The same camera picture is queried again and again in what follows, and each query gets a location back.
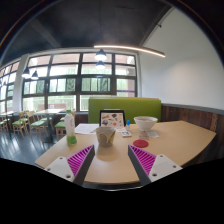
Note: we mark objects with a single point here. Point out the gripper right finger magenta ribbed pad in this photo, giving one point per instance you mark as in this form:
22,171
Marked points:
149,167

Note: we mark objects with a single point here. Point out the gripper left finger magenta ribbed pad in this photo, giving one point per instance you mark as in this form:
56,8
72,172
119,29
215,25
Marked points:
73,168

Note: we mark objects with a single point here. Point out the red round coaster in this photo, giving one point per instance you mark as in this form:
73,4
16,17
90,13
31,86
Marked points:
140,143

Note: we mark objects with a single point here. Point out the white paper under bowl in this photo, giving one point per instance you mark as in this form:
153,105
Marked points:
147,135

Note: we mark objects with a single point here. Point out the white paper sheets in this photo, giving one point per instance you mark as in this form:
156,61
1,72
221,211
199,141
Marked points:
85,128

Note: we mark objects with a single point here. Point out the small white card box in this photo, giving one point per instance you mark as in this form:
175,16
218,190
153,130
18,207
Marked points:
126,134

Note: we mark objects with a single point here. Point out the green seat stool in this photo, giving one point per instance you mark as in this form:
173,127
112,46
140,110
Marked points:
60,129

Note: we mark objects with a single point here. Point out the white ceramic bowl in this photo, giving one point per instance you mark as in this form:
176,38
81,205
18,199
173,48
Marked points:
145,123

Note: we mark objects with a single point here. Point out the patterned ceramic mug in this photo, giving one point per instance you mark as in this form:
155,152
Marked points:
105,136

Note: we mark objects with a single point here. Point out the small blue capped bottle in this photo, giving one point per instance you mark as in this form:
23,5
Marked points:
128,125

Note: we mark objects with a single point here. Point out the clear bottle green label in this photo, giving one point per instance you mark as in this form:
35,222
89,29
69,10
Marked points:
70,128

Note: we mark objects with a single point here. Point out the background wooden table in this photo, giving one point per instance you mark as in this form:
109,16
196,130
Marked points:
48,113

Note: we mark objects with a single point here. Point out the black framed picture stand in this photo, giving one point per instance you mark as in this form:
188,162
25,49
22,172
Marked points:
112,118

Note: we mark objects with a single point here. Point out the wooden chair green seat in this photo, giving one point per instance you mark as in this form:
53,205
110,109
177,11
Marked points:
20,126
35,126

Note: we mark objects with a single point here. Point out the green upholstered bench back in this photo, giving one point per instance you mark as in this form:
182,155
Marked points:
132,107

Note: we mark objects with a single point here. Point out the large grid window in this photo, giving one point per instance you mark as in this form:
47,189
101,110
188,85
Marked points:
65,81

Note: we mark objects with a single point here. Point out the pendant lamp centre rear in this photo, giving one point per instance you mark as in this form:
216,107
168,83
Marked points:
100,65

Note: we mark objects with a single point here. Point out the pendant lamp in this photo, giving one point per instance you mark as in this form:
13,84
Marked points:
26,73
100,65
101,55

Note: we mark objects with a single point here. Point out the pendant lamp left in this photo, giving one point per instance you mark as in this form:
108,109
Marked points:
26,73

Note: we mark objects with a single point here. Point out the pendant lamp centre front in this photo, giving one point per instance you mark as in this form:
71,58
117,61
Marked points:
101,55

